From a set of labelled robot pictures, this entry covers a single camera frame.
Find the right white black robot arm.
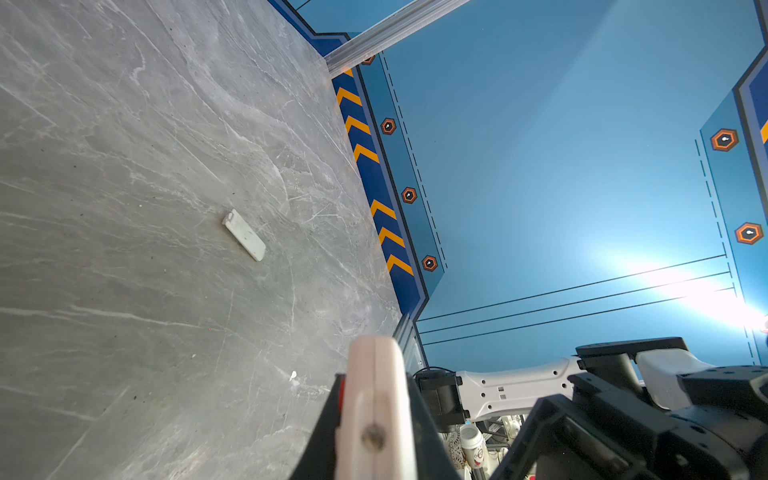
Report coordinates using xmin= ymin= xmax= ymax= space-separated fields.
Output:
xmin=415 ymin=337 xmax=767 ymax=479

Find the white battery cover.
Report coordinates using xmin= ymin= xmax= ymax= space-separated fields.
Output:
xmin=222 ymin=209 xmax=266 ymax=262

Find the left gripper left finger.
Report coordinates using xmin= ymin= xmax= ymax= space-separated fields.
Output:
xmin=289 ymin=374 xmax=346 ymax=480

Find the white remote control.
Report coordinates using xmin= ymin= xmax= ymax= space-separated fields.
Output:
xmin=334 ymin=336 xmax=417 ymax=479

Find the right aluminium corner post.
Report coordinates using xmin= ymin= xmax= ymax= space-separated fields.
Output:
xmin=324 ymin=0 xmax=469 ymax=78

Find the white paper cup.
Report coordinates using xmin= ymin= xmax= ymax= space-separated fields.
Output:
xmin=459 ymin=424 xmax=488 ymax=473

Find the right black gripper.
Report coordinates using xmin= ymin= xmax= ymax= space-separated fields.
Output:
xmin=492 ymin=366 xmax=767 ymax=479

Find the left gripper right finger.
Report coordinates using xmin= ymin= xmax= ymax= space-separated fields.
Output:
xmin=406 ymin=375 xmax=460 ymax=480

